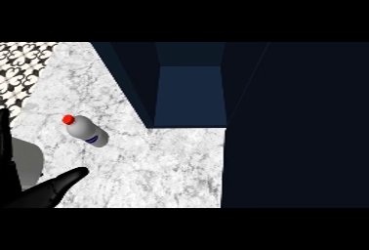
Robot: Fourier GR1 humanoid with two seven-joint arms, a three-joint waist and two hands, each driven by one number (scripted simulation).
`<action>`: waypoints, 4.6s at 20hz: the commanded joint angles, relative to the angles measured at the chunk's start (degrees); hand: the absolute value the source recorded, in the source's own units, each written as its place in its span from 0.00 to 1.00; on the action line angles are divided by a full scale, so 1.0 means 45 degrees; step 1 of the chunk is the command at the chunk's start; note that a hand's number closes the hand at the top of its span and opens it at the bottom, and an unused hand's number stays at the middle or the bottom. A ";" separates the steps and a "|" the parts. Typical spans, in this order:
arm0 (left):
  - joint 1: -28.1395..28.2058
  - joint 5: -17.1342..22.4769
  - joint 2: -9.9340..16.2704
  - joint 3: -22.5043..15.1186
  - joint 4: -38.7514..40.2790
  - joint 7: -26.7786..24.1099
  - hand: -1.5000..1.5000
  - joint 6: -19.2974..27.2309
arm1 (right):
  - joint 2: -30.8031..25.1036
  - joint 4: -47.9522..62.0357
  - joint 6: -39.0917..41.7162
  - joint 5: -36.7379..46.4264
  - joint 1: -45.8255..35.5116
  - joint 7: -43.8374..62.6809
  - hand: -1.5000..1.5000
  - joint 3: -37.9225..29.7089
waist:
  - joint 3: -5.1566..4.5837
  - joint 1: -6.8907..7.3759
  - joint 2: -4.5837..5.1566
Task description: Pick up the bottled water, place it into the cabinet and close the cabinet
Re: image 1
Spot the dark blue cabinet door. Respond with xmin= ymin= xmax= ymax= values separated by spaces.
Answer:
xmin=220 ymin=42 xmax=369 ymax=209

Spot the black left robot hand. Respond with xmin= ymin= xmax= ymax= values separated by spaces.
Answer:
xmin=0 ymin=107 xmax=92 ymax=209

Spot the dark blue open cabinet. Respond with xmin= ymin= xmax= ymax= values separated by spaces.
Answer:
xmin=92 ymin=42 xmax=272 ymax=129

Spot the white red-capped water bottle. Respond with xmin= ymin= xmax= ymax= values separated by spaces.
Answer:
xmin=61 ymin=113 xmax=109 ymax=148

